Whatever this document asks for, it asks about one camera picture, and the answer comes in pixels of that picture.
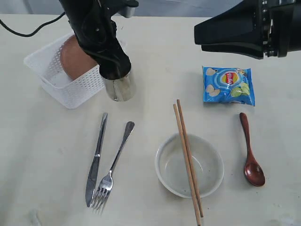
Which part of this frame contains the white perforated plastic basket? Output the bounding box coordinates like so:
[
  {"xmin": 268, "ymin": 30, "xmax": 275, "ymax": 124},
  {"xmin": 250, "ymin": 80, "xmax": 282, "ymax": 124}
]
[{"xmin": 24, "ymin": 32, "xmax": 104, "ymax": 109}]

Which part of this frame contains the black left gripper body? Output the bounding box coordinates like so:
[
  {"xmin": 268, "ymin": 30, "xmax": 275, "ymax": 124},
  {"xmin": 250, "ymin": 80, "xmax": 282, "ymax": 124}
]
[{"xmin": 60, "ymin": 0, "xmax": 139, "ymax": 58}]

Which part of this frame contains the dark red wooden spoon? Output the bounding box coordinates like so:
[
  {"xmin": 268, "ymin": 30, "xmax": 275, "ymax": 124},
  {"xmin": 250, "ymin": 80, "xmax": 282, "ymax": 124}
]
[{"xmin": 239, "ymin": 113, "xmax": 265, "ymax": 187}]

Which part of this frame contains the light wooden chopstick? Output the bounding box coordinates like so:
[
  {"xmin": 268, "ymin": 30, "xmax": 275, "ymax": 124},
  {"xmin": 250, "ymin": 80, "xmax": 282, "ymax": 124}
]
[{"xmin": 173, "ymin": 104, "xmax": 201, "ymax": 226}]

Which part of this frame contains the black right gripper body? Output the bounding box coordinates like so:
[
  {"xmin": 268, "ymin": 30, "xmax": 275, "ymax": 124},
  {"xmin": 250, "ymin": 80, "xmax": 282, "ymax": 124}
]
[{"xmin": 261, "ymin": 0, "xmax": 301, "ymax": 57}]

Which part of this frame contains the white ceramic bowl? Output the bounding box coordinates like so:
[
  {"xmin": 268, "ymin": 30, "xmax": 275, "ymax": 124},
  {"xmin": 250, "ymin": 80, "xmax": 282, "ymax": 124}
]
[{"xmin": 155, "ymin": 134, "xmax": 224, "ymax": 199}]

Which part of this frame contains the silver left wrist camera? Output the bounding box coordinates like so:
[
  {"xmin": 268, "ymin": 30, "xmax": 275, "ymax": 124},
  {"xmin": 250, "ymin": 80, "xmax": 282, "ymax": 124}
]
[{"xmin": 118, "ymin": 7, "xmax": 135, "ymax": 18}]

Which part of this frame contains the silver table knife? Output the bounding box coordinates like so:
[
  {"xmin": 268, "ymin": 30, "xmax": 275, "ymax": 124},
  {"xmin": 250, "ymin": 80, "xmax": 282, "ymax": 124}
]
[{"xmin": 85, "ymin": 113, "xmax": 108, "ymax": 207}]

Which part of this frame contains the stainless steel cup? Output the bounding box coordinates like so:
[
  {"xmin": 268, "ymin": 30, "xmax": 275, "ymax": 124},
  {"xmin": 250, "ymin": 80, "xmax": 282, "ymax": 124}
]
[{"xmin": 103, "ymin": 71, "xmax": 136, "ymax": 102}]

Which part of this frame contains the black cable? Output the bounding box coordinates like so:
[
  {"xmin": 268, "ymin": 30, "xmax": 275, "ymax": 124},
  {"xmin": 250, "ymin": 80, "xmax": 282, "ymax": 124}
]
[{"xmin": 0, "ymin": 11, "xmax": 65, "ymax": 38}]

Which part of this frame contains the blue chips bag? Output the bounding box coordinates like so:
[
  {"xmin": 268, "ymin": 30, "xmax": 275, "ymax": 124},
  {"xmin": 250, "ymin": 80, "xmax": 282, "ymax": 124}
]
[{"xmin": 202, "ymin": 66, "xmax": 255, "ymax": 106}]

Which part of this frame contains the brown round plate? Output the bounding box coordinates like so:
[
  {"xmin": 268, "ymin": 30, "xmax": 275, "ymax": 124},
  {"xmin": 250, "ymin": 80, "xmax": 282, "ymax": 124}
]
[{"xmin": 60, "ymin": 35, "xmax": 97, "ymax": 80}]

